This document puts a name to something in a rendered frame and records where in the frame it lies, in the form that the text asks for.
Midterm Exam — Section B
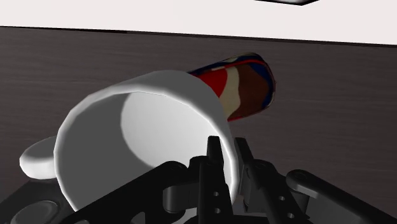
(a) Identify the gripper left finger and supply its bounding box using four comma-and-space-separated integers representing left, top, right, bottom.
60, 136, 234, 224

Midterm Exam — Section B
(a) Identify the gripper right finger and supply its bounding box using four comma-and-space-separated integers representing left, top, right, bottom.
233, 137, 397, 224

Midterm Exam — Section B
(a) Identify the white mug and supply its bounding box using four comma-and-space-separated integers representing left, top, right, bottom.
19, 69, 241, 215

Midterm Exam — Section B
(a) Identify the red blue brown cup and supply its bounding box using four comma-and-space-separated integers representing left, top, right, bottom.
187, 52, 277, 122

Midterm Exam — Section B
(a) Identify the black device with round button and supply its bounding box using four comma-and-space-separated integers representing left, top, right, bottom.
0, 179, 77, 224

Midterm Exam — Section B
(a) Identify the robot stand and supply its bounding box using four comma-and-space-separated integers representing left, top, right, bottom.
254, 0, 321, 6

